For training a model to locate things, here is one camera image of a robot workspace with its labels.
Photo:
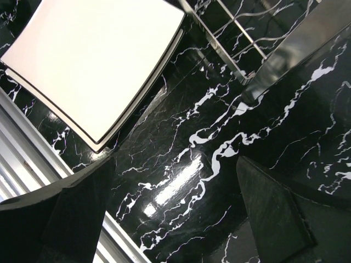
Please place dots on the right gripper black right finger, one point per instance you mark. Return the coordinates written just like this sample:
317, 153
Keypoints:
290, 221

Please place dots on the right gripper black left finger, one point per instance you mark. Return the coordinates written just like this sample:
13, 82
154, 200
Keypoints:
60, 222

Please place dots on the white square plate black rim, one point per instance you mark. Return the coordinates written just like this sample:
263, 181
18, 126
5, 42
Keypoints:
94, 112

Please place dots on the steel two-tier dish rack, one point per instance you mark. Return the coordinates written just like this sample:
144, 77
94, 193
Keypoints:
261, 41

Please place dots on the black marble pattern mat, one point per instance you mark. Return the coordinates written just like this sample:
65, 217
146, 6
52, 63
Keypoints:
174, 190

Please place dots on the aluminium mounting rail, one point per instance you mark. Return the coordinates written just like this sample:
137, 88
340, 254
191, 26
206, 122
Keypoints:
28, 163

